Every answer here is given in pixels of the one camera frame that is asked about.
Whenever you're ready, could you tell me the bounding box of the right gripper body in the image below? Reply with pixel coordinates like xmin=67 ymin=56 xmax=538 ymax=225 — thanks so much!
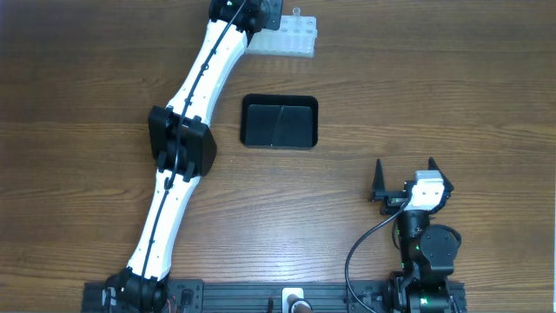
xmin=374 ymin=180 xmax=414 ymax=216

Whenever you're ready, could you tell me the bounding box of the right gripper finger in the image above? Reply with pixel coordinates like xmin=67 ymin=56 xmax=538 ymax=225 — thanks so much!
xmin=427 ymin=156 xmax=455 ymax=205
xmin=368 ymin=157 xmax=387 ymax=203

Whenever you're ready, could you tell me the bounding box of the black tray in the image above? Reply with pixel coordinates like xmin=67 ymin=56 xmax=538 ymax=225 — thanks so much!
xmin=240 ymin=92 xmax=320 ymax=151

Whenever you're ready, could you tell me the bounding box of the white test tube rack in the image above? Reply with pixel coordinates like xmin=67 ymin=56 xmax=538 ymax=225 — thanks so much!
xmin=245 ymin=15 xmax=319 ymax=58

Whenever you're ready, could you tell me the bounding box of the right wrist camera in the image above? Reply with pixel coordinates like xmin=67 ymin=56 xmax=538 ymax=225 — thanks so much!
xmin=407 ymin=170 xmax=447 ymax=212

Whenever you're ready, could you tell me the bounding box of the black cable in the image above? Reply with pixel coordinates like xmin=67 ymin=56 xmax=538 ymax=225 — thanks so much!
xmin=344 ymin=195 xmax=413 ymax=313
xmin=164 ymin=0 xmax=248 ymax=190

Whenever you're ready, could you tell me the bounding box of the mounting rail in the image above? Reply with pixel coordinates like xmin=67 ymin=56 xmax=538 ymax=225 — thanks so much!
xmin=81 ymin=277 xmax=468 ymax=313

